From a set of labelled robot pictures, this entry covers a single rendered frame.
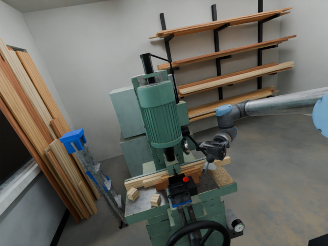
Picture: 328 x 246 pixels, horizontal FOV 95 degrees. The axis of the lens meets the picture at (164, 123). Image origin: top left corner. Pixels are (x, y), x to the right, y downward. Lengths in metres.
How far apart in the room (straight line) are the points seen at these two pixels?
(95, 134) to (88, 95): 0.78
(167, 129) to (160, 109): 0.10
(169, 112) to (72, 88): 2.61
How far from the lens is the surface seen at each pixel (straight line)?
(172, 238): 0.73
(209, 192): 0.89
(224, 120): 0.92
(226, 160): 1.03
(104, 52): 3.05
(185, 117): 1.00
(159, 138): 0.74
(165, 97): 0.68
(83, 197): 2.25
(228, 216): 1.15
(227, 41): 3.68
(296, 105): 0.75
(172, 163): 0.86
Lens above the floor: 1.53
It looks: 20 degrees down
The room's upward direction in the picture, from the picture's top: 13 degrees counter-clockwise
